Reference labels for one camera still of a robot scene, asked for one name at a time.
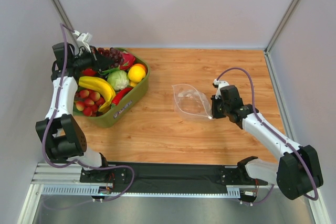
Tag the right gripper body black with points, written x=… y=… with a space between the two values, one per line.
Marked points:
x=217 y=107

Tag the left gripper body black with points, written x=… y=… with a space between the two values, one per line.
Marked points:
x=95 y=57

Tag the fake purple grapes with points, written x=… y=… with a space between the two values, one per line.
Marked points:
x=113 y=55

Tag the fake red apple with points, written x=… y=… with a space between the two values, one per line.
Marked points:
x=89 y=72

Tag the fake yellow banana bunch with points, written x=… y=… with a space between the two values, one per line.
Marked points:
x=101 y=86

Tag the clear zip top bag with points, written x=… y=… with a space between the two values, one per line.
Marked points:
x=191 y=104

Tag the fake yellow lemon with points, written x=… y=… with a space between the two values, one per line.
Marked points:
x=136 y=74

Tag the fake red chili pepper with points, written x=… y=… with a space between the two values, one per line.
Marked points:
x=120 y=95

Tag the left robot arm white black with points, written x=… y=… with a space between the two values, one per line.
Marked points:
x=63 y=141

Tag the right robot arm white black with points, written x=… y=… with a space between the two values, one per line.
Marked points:
x=297 y=171

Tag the fake green cabbage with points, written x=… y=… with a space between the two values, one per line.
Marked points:
x=118 y=80

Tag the fake pink dragon fruit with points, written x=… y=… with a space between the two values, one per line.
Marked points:
x=127 y=60

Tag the fake red cherry bunch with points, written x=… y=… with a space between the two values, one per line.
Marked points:
x=88 y=102

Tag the fake orange persimmon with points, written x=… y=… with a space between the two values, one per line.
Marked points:
x=142 y=66

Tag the olive green plastic bin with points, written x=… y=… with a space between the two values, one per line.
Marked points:
x=109 y=118

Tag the black base mat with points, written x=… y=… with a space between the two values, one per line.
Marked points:
x=150 y=188

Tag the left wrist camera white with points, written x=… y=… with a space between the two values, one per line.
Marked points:
x=83 y=39

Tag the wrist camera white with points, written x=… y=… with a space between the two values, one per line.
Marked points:
x=218 y=84
x=83 y=39

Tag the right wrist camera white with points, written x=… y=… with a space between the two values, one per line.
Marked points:
x=218 y=84

